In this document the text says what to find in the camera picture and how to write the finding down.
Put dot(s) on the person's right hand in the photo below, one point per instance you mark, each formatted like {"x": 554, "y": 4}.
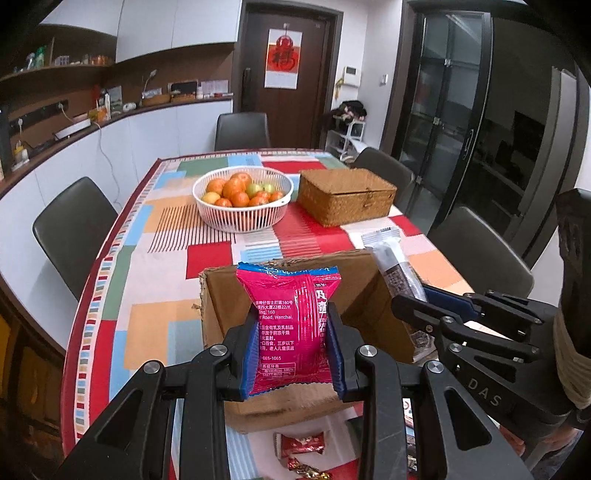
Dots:
{"x": 512, "y": 441}

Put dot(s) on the white intercom panel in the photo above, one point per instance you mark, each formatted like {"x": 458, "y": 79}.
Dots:
{"x": 351, "y": 76}

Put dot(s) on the pile of orange green fruits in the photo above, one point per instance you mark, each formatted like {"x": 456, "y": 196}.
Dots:
{"x": 233, "y": 187}

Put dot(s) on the wicker tray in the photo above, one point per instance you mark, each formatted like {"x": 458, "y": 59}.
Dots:
{"x": 184, "y": 98}
{"x": 156, "y": 100}

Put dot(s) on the wooden shelving unit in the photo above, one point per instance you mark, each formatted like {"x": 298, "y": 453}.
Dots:
{"x": 27, "y": 369}

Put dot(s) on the dark bag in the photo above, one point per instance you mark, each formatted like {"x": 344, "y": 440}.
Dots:
{"x": 349, "y": 110}

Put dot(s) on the dark wall outlet strip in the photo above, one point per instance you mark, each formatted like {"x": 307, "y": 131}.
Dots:
{"x": 41, "y": 113}

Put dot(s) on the wooden wall shelf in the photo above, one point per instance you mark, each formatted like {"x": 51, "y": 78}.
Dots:
{"x": 60, "y": 69}

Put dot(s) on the white trolley shelf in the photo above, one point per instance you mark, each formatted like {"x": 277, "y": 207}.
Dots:
{"x": 346, "y": 141}

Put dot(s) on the grey dining chair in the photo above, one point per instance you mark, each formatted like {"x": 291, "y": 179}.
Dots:
{"x": 475, "y": 249}
{"x": 74, "y": 230}
{"x": 383, "y": 166}
{"x": 242, "y": 131}

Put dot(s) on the white plastic fruit basket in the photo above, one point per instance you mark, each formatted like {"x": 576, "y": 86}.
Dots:
{"x": 240, "y": 221}

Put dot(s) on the standing picture card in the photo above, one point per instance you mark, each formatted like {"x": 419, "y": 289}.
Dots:
{"x": 114, "y": 99}

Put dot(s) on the dark brown door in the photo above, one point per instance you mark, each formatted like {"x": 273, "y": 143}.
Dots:
{"x": 309, "y": 110}

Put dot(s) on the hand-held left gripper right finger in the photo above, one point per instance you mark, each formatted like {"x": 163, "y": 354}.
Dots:
{"x": 334, "y": 364}

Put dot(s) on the dark snack packet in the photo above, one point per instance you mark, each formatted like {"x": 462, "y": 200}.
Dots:
{"x": 397, "y": 272}

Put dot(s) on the black glass door cabinet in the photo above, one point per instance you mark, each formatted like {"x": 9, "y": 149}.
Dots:
{"x": 438, "y": 92}

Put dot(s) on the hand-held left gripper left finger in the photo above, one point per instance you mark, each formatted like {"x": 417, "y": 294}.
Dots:
{"x": 247, "y": 364}

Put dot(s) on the red snack packet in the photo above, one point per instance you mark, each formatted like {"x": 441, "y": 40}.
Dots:
{"x": 300, "y": 445}

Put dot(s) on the red gold wrapped candy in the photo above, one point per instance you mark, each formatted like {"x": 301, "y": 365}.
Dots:
{"x": 304, "y": 468}

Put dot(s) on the striped snack packet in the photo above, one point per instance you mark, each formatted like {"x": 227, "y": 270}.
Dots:
{"x": 410, "y": 438}

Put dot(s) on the black tablet screen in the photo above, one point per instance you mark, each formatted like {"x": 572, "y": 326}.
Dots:
{"x": 183, "y": 87}

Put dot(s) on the white base cabinets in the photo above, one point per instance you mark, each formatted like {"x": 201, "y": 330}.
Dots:
{"x": 152, "y": 134}

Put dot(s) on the white upper cabinets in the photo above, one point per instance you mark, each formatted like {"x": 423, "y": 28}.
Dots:
{"x": 161, "y": 27}

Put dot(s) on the cardboard box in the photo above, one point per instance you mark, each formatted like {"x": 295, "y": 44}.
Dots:
{"x": 286, "y": 413}

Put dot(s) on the pink snack packet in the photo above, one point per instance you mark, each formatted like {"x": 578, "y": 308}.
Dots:
{"x": 291, "y": 314}

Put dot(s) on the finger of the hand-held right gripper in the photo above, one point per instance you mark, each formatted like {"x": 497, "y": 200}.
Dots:
{"x": 415, "y": 314}
{"x": 455, "y": 302}

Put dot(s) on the red wall calendar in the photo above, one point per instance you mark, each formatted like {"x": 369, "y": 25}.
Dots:
{"x": 282, "y": 60}

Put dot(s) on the small yellow bottle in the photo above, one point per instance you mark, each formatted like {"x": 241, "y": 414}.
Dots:
{"x": 20, "y": 154}

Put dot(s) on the wicker lidded box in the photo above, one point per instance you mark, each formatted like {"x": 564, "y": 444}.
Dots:
{"x": 346, "y": 203}

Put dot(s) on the white flat appliance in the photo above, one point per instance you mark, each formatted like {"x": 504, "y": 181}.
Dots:
{"x": 74, "y": 129}

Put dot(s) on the colourful patchwork tablecloth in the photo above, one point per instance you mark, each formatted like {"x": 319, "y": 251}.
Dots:
{"x": 152, "y": 258}

